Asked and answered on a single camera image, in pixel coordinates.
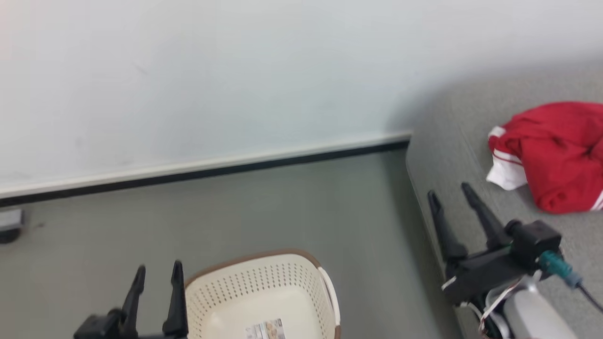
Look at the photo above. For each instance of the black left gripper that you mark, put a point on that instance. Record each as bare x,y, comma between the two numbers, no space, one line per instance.
108,327

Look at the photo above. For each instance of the small grey black floor object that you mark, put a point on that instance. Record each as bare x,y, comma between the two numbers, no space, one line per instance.
9,226

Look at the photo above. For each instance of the printed basket label sticker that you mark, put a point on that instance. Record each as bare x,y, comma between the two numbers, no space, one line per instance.
266,329

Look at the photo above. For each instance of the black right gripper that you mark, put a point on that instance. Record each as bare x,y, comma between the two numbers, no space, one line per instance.
499,268

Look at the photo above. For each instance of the beige plastic laundry basket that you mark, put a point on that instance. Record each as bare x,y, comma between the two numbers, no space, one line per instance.
264,296

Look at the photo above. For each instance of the white black wall baseboard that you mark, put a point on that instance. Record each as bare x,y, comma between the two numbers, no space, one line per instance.
202,165

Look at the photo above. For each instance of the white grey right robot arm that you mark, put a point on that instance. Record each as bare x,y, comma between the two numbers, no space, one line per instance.
537,315

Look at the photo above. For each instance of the red white-trimmed garment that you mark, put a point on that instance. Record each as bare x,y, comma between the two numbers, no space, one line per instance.
556,150

